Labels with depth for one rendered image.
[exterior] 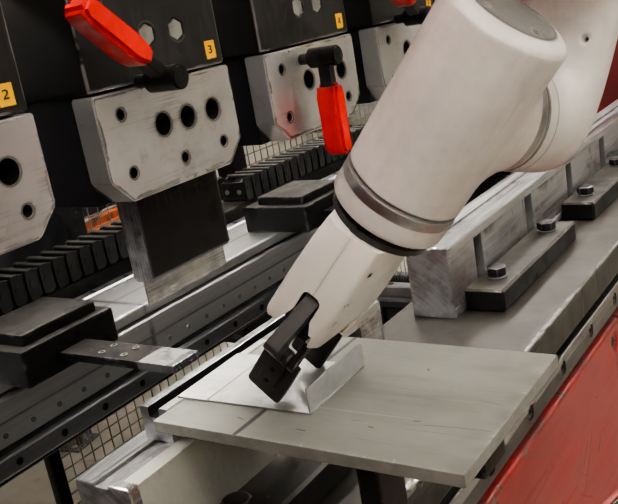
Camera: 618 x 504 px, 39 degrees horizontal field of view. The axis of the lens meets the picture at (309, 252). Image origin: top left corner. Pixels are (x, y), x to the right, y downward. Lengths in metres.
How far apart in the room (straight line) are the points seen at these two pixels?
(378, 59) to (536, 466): 0.50
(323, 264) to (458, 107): 0.14
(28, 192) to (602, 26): 0.38
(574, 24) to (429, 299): 0.60
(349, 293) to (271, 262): 0.64
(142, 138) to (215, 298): 0.51
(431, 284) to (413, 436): 0.54
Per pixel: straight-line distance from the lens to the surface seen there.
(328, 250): 0.58
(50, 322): 0.90
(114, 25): 0.59
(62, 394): 0.97
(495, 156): 0.56
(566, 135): 0.60
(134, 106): 0.64
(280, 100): 0.78
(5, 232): 0.56
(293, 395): 0.69
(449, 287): 1.11
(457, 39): 0.51
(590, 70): 0.61
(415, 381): 0.68
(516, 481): 1.03
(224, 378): 0.74
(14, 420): 0.94
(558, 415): 1.14
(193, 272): 0.75
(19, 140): 0.57
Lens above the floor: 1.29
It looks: 16 degrees down
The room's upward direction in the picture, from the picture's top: 10 degrees counter-clockwise
